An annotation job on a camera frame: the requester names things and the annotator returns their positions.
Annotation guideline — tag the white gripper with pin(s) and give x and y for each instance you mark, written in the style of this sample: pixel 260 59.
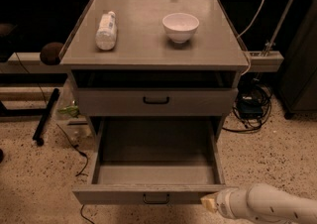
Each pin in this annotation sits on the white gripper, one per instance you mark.
pixel 223 202

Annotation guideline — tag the grey drawer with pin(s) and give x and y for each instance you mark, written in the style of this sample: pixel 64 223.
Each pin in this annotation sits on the grey drawer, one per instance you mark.
pixel 153 161
pixel 140 102

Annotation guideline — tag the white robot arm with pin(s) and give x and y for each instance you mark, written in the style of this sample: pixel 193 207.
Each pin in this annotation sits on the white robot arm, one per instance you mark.
pixel 261 203

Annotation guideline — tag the grey top drawer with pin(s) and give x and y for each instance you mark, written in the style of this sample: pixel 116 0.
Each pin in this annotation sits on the grey top drawer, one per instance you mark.
pixel 140 102

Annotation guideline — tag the grey drawer cabinet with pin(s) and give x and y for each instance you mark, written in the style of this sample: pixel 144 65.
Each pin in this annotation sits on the grey drawer cabinet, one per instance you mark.
pixel 144 57

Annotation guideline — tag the dark cabinet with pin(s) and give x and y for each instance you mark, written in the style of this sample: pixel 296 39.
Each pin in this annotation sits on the dark cabinet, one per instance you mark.
pixel 297 78

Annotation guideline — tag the clear plastic bag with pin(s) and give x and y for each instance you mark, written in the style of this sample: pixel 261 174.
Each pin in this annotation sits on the clear plastic bag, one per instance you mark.
pixel 67 115

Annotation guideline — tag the metal pole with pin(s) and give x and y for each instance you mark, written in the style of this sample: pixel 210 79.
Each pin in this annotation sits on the metal pole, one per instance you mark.
pixel 269 44

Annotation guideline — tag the white ceramic bowl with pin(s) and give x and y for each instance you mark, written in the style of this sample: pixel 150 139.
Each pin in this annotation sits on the white ceramic bowl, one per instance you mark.
pixel 180 27

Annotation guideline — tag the black stand leg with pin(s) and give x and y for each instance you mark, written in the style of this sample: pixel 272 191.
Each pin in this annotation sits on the black stand leg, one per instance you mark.
pixel 44 113

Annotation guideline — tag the white plastic bottle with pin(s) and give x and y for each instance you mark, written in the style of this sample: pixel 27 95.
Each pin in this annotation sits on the white plastic bottle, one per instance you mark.
pixel 106 34

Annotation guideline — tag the brown round object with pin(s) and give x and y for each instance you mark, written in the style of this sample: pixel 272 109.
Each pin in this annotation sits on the brown round object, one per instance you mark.
pixel 50 53

